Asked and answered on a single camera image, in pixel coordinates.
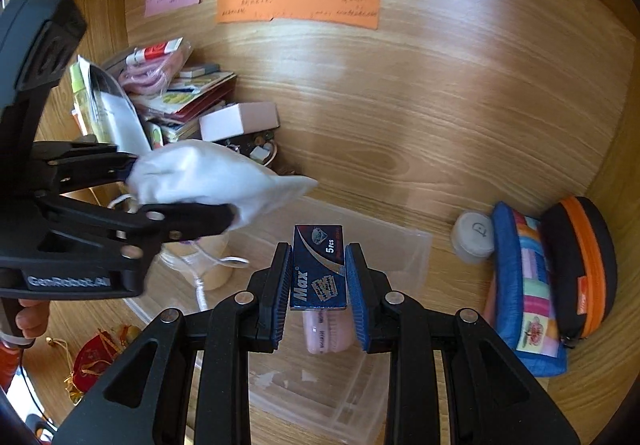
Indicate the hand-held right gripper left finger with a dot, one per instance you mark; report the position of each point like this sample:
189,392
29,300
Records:
281,295

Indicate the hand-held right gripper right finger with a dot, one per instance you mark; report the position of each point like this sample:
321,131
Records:
357,300

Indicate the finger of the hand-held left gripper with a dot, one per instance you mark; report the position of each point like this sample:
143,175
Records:
85,167
190,220

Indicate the blue razor blade box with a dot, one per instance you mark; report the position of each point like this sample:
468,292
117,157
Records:
320,270

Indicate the white face mask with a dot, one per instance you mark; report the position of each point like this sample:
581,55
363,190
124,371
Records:
200,175

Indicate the clear plastic bin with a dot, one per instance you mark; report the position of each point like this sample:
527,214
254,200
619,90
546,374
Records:
320,390

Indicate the wooden desktop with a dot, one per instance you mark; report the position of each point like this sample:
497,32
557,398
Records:
450,315

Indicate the person's left hand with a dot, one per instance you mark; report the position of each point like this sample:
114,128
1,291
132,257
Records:
31,320

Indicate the pink brush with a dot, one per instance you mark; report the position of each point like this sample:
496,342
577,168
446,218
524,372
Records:
327,332

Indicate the white printed papers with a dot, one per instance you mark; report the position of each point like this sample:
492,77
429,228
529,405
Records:
117,110

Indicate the white cardboard box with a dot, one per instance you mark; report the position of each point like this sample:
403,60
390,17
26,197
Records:
235,120

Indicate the stack of booklets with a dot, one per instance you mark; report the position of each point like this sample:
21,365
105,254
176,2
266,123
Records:
190,100

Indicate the red and white tube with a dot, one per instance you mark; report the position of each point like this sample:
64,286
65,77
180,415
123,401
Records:
155,52

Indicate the white round jar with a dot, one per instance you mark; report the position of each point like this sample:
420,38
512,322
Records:
472,237

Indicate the blue patchwork zip pouch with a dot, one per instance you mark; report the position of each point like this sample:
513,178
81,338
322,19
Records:
525,285

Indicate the black case with orange zip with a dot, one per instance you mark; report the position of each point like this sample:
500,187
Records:
565,255

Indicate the orange paper note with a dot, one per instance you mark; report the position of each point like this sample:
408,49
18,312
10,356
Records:
300,0

